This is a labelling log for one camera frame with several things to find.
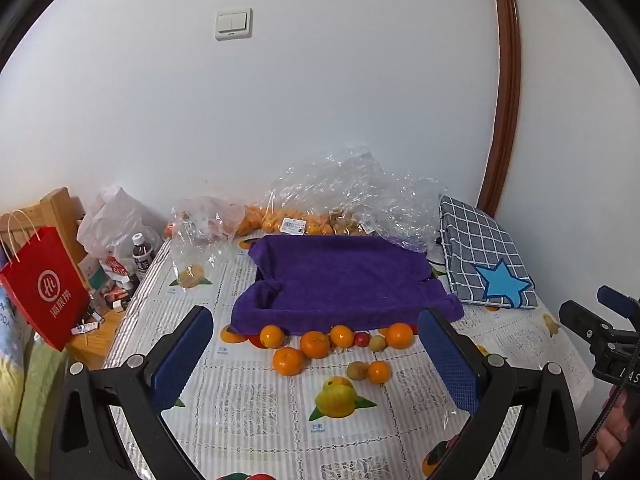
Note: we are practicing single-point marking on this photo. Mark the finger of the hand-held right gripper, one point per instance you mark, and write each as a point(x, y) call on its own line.
point(617, 300)
point(575, 317)

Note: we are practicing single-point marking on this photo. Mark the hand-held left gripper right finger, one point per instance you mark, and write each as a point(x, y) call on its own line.
point(447, 360)

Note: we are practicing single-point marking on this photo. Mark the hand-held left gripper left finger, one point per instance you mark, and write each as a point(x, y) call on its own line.
point(182, 355)

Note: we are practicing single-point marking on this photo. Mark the orange mandarin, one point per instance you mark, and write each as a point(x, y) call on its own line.
point(288, 361)
point(315, 344)
point(272, 335)
point(399, 335)
point(378, 372)
point(342, 335)

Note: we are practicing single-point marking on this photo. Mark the small yellow fruit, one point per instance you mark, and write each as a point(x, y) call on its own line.
point(377, 342)

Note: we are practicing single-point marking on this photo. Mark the purple towel covered basket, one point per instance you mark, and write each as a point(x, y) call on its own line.
point(340, 280)

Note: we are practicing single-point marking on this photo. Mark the person's right hand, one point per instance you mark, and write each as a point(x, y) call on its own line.
point(617, 435)

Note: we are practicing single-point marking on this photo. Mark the fruit print tablecloth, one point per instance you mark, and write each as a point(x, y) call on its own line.
point(250, 410)

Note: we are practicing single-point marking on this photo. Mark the small red fruit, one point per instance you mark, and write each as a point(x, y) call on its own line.
point(361, 340)

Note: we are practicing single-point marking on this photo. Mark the cluttered wooden side table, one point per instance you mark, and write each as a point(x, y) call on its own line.
point(95, 330)

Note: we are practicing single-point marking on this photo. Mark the small brown fruit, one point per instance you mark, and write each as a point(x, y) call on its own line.
point(356, 370)

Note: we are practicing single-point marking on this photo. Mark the dark drink bottle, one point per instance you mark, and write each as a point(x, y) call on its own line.
point(141, 255)

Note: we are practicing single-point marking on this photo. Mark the grey checked bag blue star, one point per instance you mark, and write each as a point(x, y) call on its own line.
point(482, 255)

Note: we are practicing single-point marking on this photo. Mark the red white snack packet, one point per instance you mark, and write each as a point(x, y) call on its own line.
point(115, 266)

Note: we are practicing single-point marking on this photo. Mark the small clear plastic bag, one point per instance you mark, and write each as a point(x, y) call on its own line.
point(200, 230)

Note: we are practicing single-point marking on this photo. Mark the white plastic bag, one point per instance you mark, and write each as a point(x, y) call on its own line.
point(117, 220)

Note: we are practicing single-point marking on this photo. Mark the red paper bag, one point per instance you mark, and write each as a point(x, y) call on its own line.
point(45, 285)

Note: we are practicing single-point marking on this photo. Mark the green yellow blanket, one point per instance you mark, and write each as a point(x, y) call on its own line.
point(30, 385)

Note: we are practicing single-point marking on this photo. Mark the pile of bagged mandarins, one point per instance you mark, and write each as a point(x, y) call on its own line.
point(270, 220)

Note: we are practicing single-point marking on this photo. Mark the large clear plastic bag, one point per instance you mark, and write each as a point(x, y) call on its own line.
point(360, 185)

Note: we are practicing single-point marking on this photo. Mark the wooden chair frame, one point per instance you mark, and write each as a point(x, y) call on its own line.
point(55, 205)

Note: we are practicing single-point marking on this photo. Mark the brown wooden door frame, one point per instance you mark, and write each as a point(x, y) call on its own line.
point(505, 85)

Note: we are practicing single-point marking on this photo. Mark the white light switch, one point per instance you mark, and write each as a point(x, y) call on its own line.
point(233, 22)

